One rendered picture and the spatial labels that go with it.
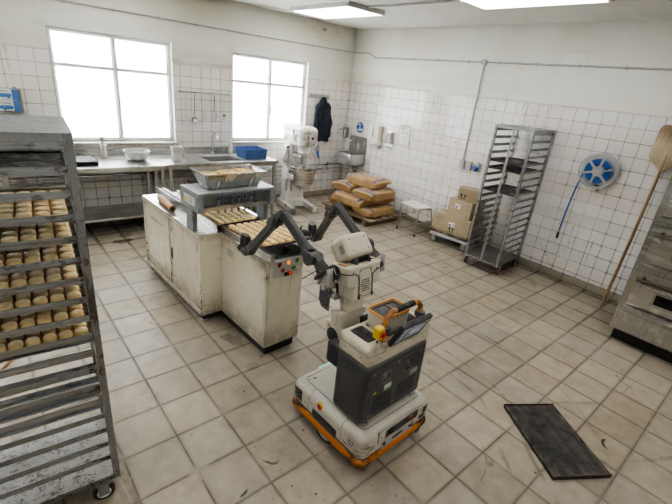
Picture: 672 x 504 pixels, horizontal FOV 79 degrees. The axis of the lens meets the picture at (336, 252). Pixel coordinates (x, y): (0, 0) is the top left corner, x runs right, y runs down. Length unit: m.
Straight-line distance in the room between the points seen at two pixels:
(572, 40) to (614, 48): 0.48
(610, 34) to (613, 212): 1.96
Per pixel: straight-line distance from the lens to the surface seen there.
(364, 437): 2.50
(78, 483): 2.61
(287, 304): 3.28
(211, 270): 3.62
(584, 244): 5.92
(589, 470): 3.29
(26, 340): 2.14
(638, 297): 4.78
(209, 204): 3.50
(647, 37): 5.80
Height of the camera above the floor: 2.08
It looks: 22 degrees down
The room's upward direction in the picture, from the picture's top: 6 degrees clockwise
